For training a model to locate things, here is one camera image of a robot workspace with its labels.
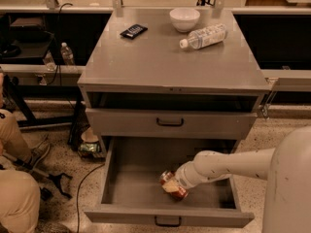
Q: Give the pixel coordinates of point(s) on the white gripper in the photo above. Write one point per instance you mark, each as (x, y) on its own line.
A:
(185, 179)

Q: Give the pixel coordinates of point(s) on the red coke can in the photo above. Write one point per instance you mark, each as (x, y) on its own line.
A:
(165, 176)

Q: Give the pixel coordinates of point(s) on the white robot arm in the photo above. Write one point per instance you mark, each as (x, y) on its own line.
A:
(286, 168)

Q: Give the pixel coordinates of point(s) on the open grey lower drawer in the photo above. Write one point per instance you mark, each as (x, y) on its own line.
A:
(131, 192)

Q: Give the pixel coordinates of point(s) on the closed grey upper drawer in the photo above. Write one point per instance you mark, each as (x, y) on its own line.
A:
(170, 124)

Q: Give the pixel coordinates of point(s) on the grey metal drawer cabinet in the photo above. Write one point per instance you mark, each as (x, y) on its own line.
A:
(152, 72)

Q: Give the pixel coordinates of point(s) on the white cup on floor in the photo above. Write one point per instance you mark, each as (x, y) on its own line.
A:
(89, 137)

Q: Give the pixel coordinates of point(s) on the black grabber tool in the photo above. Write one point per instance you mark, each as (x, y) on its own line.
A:
(56, 179)

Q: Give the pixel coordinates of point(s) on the grey sneaker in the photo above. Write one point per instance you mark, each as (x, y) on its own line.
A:
(39, 153)

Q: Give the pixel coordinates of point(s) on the person in khaki trousers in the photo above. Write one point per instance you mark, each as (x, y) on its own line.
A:
(19, 192)

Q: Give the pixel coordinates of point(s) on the clear plastic water bottle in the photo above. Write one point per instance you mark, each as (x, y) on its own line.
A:
(204, 37)

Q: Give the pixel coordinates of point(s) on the white ceramic bowl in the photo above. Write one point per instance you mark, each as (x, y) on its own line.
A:
(184, 19)

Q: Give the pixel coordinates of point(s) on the small water bottle on shelf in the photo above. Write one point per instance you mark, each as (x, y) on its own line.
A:
(67, 54)

